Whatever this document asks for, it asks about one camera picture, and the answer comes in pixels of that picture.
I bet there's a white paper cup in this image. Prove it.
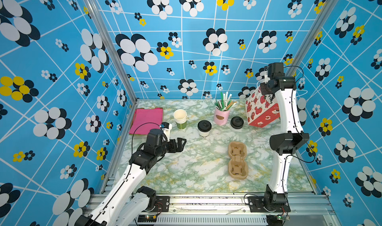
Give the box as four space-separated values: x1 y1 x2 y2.
198 120 212 138

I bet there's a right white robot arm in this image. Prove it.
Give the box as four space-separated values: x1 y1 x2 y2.
261 77 309 211

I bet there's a black lid stack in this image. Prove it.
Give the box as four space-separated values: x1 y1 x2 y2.
230 116 244 129

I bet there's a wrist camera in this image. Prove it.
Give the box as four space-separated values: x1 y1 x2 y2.
267 63 285 79
160 122 172 142

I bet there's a brown cardboard cup carrier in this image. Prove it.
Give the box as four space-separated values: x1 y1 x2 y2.
228 142 249 180

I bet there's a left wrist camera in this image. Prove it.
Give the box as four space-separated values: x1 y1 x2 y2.
160 122 172 142

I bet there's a pink straw holder cup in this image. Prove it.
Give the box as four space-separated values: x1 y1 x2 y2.
213 108 230 126

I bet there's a pink napkin stack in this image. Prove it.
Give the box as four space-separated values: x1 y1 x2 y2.
129 108 164 135

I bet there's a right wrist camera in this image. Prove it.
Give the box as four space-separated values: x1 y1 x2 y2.
267 63 285 79

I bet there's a red paper gift bag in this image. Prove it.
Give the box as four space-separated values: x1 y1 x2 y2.
245 89 280 128

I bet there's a black cup lid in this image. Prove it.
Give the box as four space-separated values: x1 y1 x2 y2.
198 120 212 132

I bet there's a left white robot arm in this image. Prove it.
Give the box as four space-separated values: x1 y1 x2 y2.
74 128 187 226

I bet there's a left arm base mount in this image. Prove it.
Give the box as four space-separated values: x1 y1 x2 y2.
129 194 170 213

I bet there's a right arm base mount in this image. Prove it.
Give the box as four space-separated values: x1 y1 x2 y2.
246 195 290 214

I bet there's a stack of paper cups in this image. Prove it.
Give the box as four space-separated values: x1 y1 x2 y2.
173 109 188 130

